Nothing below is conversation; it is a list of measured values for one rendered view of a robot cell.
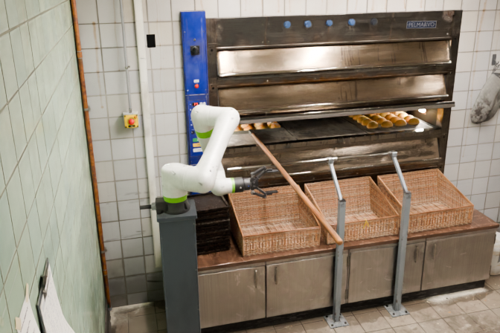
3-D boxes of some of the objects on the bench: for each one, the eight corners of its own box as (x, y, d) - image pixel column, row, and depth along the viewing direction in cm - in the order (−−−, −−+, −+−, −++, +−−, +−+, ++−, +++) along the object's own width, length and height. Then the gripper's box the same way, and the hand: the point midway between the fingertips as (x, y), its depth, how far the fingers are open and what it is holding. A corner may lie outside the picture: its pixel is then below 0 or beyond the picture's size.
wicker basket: (227, 224, 387) (226, 191, 378) (297, 215, 400) (298, 183, 391) (242, 257, 342) (241, 220, 333) (321, 246, 355) (322, 210, 346)
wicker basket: (301, 215, 400) (302, 183, 392) (367, 207, 414) (370, 175, 405) (326, 245, 356) (327, 209, 347) (399, 235, 369) (402, 200, 360)
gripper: (241, 162, 306) (276, 159, 310) (242, 201, 313) (275, 197, 318) (244, 166, 299) (279, 163, 303) (244, 206, 306) (279, 202, 311)
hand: (275, 180), depth 310 cm, fingers open, 13 cm apart
